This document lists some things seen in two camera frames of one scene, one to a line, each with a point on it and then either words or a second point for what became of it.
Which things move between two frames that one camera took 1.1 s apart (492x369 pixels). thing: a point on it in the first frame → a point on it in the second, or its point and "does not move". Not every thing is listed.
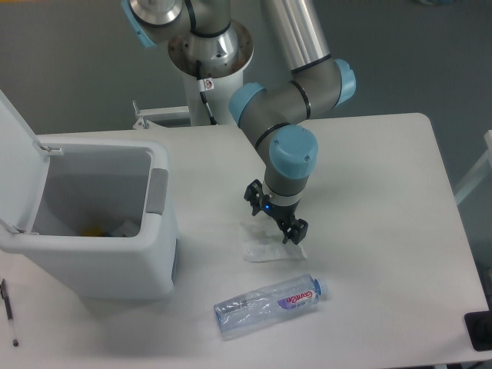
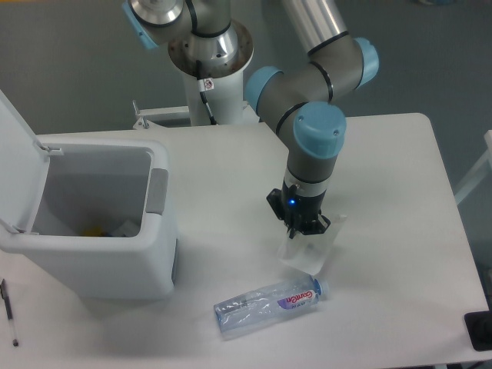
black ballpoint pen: x=3 y=289 does not move
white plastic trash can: x=101 y=227 does not move
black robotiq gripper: x=294 y=229 → x=294 y=208
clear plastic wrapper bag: x=260 y=242 → x=310 y=251
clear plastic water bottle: x=259 y=307 does not move
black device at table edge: x=479 y=326 does not move
